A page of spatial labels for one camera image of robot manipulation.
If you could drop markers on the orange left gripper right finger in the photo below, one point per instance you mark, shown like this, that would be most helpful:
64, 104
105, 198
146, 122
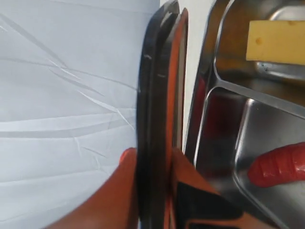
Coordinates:
196, 205

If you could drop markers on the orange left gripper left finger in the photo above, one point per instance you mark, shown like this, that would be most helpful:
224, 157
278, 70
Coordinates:
113, 206

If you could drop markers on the red toy sausage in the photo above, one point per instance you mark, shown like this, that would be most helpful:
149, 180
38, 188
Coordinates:
279, 166

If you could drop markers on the stainless steel lunch box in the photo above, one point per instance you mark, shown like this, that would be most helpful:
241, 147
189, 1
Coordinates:
242, 109

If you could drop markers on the dark transparent lid orange seal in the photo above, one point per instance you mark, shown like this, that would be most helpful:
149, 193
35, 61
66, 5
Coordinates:
159, 111

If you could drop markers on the yellow cheese wedge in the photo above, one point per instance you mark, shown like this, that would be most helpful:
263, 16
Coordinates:
276, 41

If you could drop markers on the white backdrop cloth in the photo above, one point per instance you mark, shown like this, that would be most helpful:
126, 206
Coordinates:
68, 83

